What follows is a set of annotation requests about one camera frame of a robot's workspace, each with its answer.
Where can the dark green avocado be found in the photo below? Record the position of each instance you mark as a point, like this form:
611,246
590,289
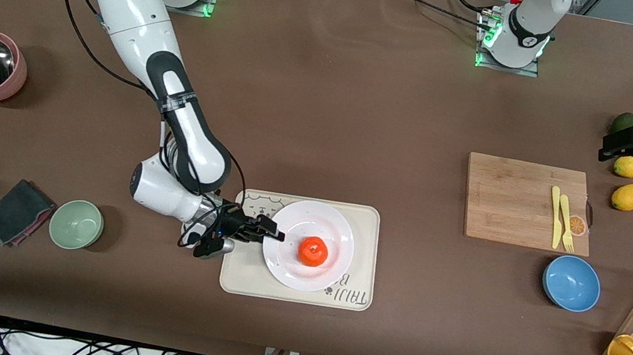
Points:
622,122

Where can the yellow lemon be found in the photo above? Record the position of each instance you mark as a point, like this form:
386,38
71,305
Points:
632,168
629,197

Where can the fake orange slice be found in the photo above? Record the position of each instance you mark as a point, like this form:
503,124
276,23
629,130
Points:
578,226

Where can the yellow plastic fork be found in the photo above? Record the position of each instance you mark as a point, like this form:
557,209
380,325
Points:
566,217

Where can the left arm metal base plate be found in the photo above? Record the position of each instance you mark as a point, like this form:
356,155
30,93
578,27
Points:
530,70

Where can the pale green bowl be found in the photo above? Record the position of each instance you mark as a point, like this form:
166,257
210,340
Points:
76,224

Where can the yellow plastic knife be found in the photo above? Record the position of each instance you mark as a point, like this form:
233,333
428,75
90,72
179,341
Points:
555,215

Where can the white round plate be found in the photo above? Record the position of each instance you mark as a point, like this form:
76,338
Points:
340,226

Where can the pink folded cloth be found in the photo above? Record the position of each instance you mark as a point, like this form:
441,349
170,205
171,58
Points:
37,222

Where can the blue bowl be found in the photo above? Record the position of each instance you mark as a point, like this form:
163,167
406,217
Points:
571,283

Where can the dark grey folded cloth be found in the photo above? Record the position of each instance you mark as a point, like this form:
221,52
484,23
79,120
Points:
13,209

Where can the orange fruit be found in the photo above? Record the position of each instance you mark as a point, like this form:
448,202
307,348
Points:
313,251

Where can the beige tray with bear print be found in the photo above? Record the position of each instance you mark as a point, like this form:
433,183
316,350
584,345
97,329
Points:
369,224

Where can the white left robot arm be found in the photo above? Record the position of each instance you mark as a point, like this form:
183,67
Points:
528,20

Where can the wooden cutting board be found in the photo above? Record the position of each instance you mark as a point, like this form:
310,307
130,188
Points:
509,202

